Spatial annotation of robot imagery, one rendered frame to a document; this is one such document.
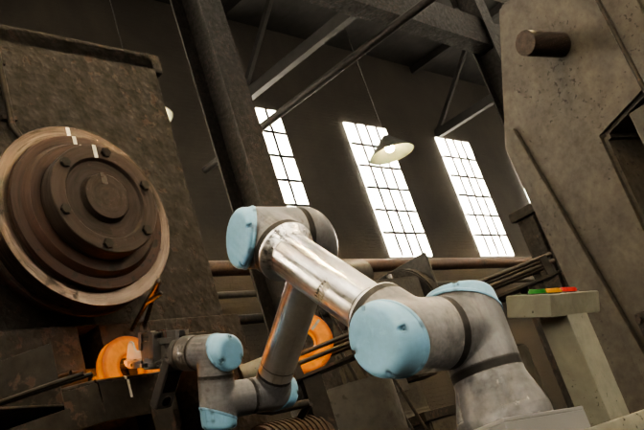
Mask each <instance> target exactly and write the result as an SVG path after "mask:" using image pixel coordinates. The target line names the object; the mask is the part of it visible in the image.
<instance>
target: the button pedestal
mask: <svg viewBox="0 0 644 430"><path fill-rule="evenodd" d="M506 304H507V317H508V318H543V319H541V320H540V324H541V327H542V329H543V332H544V334H545V336H546V339H547V341H548V344H549V346H550V349H551V350H552V353H553V355H554V358H555V360H556V363H557V365H558V367H559V370H560V372H561V375H562V377H563V381H564V384H565V386H566V389H567V390H568V393H569V395H570V397H571V400H572V402H573V405H574V407H577V406H583V408H584V410H585V412H586V416H587V419H588V421H589V424H590V427H592V426H595V425H598V424H601V423H604V422H607V421H610V420H613V419H618V418H621V417H624V416H626V415H629V414H630V413H629V410H628V408H627V406H626V403H625V401H624V398H623V397H622V395H621V392H620V390H619V388H618V385H617V383H616V381H615V378H614V376H613V374H612V371H611V369H610V365H609V363H608V361H607V358H606V357H605V355H604V352H603V350H602V348H601V345H600V343H599V341H598V338H597V336H596V334H595V331H594V329H593V326H592V324H591V322H590V320H589V318H588V316H587V314H588V313H592V312H599V311H600V304H599V293H598V291H597V290H593V291H589V290H588V291H579V290H577V291H563V292H547V293H538V294H527V295H512V296H507V297H506Z"/></svg>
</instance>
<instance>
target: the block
mask: <svg viewBox="0 0 644 430"><path fill-rule="evenodd" d="M203 334H211V333H210V332H208V331H202V332H191V333H189V335H203ZM176 393H177V397H178V401H179V405H180V409H181V413H182V417H183V420H184V424H185V428H186V430H204V429H203V428H202V426H201V420H200V412H199V410H198V407H199V398H198V383H197V371H182V373H181V376H180V379H179V382H178V386H177V389H176Z"/></svg>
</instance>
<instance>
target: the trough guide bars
mask: <svg viewBox="0 0 644 430"><path fill-rule="evenodd" d="M551 256H552V253H551V252H548V253H546V254H543V255H541V256H538V257H536V258H533V259H531V260H528V261H525V262H523V263H520V264H518V265H515V266H513V267H510V268H508V269H505V270H503V271H500V272H498V273H495V274H493V275H491V276H489V277H486V278H484V279H481V280H479V281H481V282H484V283H487V284H489V285H490V286H491V287H492V288H493V289H494V290H497V289H499V288H501V287H503V286H506V285H508V284H511V283H515V282H517V281H520V280H522V279H525V278H527V277H530V276H532V275H533V277H534V278H535V280H536V279H538V278H541V277H542V275H541V271H543V270H545V272H546V274H547V275H548V276H549V277H551V276H554V275H556V273H555V271H554V269H553V267H552V265H551V264H552V263H554V262H556V261H555V259H552V260H548V257H551ZM330 344H333V347H332V348H330V349H327V350H325V351H321V352H319V353H317V354H314V355H312V356H309V357H307V358H304V359H302V360H299V361H298V363H297V366H296V369H295V372H294V375H293V377H296V379H297V380H299V379H301V378H303V377H305V375H304V373H303V370H302V368H301V365H303V364H306V363H308V362H310V361H312V360H314V359H317V358H319V357H322V356H324V355H327V354H329V353H331V354H332V355H331V357H332V356H334V355H336V354H339V353H341V352H344V351H347V350H349V349H350V348H351V346H350V340H349V332H347V333H344V334H342V335H339V336H337V337H335V338H333V339H330V340H328V341H325V342H323V343H320V344H318V345H315V346H313V347H310V348H308V349H305V350H303V351H301V354H300V356H302V355H305V354H308V353H310V352H312V351H316V350H319V349H321V348H324V347H326V346H329V345H330Z"/></svg>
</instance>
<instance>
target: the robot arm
mask: <svg viewBox="0 0 644 430"><path fill-rule="evenodd" d="M226 247H227V254H228V257H229V260H230V261H231V263H232V264H233V266H235V267H236V268H238V269H243V270H247V269H257V270H258V271H260V272H261V273H262V274H264V275H265V276H266V277H268V278H269V279H271V280H272V281H276V282H283V281H287V282H286V285H285V288H284V292H283V295H282V298H281V301H280V303H279V306H278V309H277V312H276V315H275V319H274V322H273V325H272V328H271V331H270V333H269V336H268V339H267V342H266V346H265V349H264V354H263V357H262V360H261V363H260V366H259V369H258V372H257V375H256V376H255V377H250V378H245V379H238V380H235V379H234V370H235V369H236V368H238V366H239V365H240V363H241V362H242V357H243V347H242V343H241V341H240V340H239V339H238V338H237V337H236V336H235V335H232V334H227V333H213V334H203V335H189V330H188V329H179V330H166V329H158V330H154V331H145V332H140V333H138V350H136V348H135V345H134V343H133V342H132V341H130V342H128V345H127V354H126V360H125V361H124V364H125V366H126V367H127V368H128V369H143V370H157V369H160V371H159V375H158V377H157V381H156V384H155V388H154V391H153V394H152V398H151V401H150V406H151V407H152V408H154V409H155V410H159V409H164V408H170V407H172V405H173V399H174V396H175V392H176V389H177V386H178V382H179V379H180V376H181V373H182V371H197V383H198V398H199V407H198V410H199V412H200V420H201V426H202V428H203V429H204V430H228V429H231V428H235V427H236V426H237V419H238V417H242V416H248V415H252V414H257V413H262V412H269V411H280V410H282V409H285V408H288V407H291V406H292V405H294V403H295V402H296V400H297V397H298V394H297V391H298V385H297V382H296V380H295V378H294V377H293V375H294V372H295V369H296V366H297V363H298V360H299V357H300V354H301V351H302V349H303V347H304V344H305V341H306V338H307V335H308V332H309V329H310V326H311V321H312V318H313V315H314V312H315V310H316V308H317V305H319V306H321V307H322V308H323V309H325V310H326V311H327V312H329V313H330V314H331V315H332V316H333V317H334V318H336V319H337V320H339V321H340V322H341V323H343V324H344V325H345V326H347V327H348V332H349V340H350V346H351V349H352V350H353V351H356V354H355V359H356V361H357V362H358V364H359V365H360V366H361V367H362V368H363V369H364V370H365V371H366V372H367V373H370V374H371V375H373V376H376V377H379V378H393V379H402V378H408V377H410V376H413V375H417V374H423V373H435V372H441V371H448V373H449V376H450V379H451V382H452V385H453V388H454V391H455V397H456V424H457V430H474V429H477V428H479V427H482V426H484V425H487V424H489V423H491V422H494V421H496V420H497V419H503V418H508V417H514V416H521V415H527V414H534V413H539V412H546V411H552V410H554V409H553V407H552V404H551V402H550V399H549V398H548V396H547V395H546V394H545V393H544V391H543V390H542V389H541V387H540V386H539V385H538V384H537V382H536V381H535V380H534V378H533V377H532V376H531V375H530V374H529V373H528V372H527V371H526V369H525V367H524V364H523V362H522V359H521V357H520V354H519V351H518V347H517V345H516V342H515V339H514V337H513V334H512V332H511V330H510V328H509V325H508V322H507V320H506V317H505V315H504V312H503V306H502V303H501V302H500V301H499V300H498V298H497V296H496V294H495V291H494V289H493V288H492V287H491V286H490V285H489V284H487V283H484V282H481V281H460V282H458V283H448V284H445V285H442V286H440V287H437V288H435V289H434V290H432V291H431V292H429V293H428V294H427V295H426V297H417V296H414V295H412V294H410V293H409V292H407V291H406V290H404V289H403V288H401V287H399V286H398V285H396V284H394V283H375V282H374V281H372V280H371V279H369V278H368V277H366V276H365V275H363V274H362V273H360V272H359V271H357V270H356V269H354V268H353V267H352V266H350V265H349V264H347V263H346V262H344V261H343V260H341V259H339V258H338V257H337V256H338V243H337V238H336V234H335V231H334V227H333V225H332V224H331V222H330V221H329V220H328V219H327V218H326V217H325V216H324V215H323V214H321V213H320V212H318V211H317V210H315V209H313V208H310V207H303V206H298V207H255V206H250V207H241V208H238V209H237V210H236V211H235V212H234V213H233V214H232V216H231V218H230V220H229V223H228V227H227V233H226Z"/></svg>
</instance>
